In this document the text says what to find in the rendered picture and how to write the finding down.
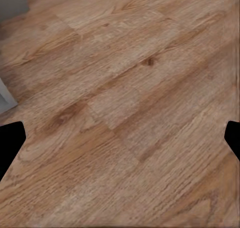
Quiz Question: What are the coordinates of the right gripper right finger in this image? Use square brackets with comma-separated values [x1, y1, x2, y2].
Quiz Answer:
[224, 121, 240, 160]

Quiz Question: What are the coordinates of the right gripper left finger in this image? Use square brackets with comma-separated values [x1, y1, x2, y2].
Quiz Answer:
[0, 121, 26, 181]

